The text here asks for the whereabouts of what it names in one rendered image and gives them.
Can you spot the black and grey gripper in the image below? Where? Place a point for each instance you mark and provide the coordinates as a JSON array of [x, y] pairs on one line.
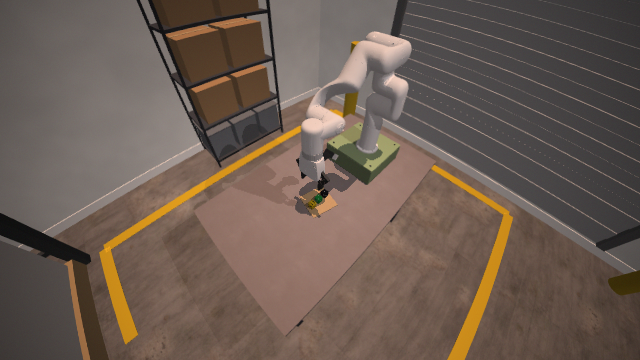
[[314, 170]]

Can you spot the orange flat mat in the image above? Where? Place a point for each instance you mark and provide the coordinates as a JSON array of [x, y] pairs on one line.
[[325, 205]]

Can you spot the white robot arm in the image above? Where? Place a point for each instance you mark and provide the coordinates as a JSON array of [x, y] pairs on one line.
[[321, 124]]

